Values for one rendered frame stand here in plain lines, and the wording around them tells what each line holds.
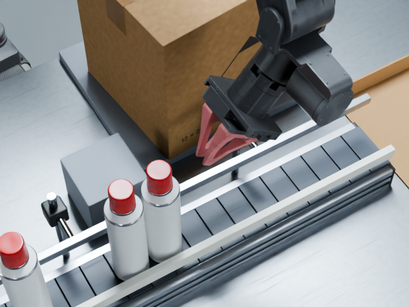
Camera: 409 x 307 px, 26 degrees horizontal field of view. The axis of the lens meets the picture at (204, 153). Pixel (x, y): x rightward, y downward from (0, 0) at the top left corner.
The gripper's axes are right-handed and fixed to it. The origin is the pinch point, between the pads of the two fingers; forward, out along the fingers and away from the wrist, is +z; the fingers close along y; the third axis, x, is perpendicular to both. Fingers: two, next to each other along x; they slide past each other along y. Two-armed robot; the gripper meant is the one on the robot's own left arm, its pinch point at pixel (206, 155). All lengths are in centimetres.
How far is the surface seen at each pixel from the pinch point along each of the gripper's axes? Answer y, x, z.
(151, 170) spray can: -0.7, -6.9, 3.8
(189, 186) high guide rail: -3.2, 6.3, 8.8
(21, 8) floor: -144, 84, 70
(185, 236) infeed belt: -0.7, 9.8, 16.6
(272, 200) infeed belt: 0.7, 20.9, 7.3
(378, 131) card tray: -3.6, 42.7, -4.9
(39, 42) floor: -128, 83, 70
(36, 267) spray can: 1.4, -17.3, 19.0
